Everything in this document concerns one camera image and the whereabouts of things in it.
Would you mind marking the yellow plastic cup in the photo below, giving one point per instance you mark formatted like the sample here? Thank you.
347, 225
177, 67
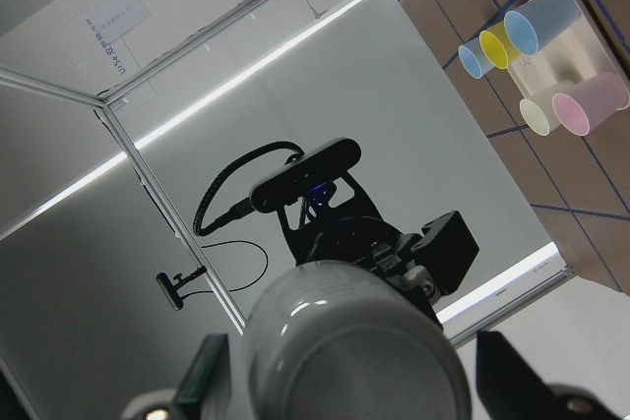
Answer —
498, 47

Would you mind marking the cream plastic tray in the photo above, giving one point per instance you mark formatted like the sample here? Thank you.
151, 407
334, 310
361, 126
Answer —
577, 54

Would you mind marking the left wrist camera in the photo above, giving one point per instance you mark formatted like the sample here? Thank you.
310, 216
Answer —
327, 163

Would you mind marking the pink plastic cup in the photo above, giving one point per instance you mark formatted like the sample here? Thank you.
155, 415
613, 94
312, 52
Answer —
585, 106

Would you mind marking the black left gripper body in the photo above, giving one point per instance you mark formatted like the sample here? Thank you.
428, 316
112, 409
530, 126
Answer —
421, 266

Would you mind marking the pale green plastic cup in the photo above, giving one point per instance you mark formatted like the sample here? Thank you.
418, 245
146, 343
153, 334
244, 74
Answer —
537, 110

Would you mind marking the light blue plastic cup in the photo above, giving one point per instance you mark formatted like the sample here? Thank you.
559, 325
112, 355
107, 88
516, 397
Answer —
473, 58

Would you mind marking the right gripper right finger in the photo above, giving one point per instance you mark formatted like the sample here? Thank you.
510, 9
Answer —
509, 388

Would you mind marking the black wall-mounted camera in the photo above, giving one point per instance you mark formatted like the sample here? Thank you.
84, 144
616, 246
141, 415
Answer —
170, 286

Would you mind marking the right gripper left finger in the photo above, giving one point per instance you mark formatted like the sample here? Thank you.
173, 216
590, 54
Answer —
203, 393

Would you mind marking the grey white plastic cup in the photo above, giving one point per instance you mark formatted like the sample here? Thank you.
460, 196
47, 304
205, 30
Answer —
327, 340

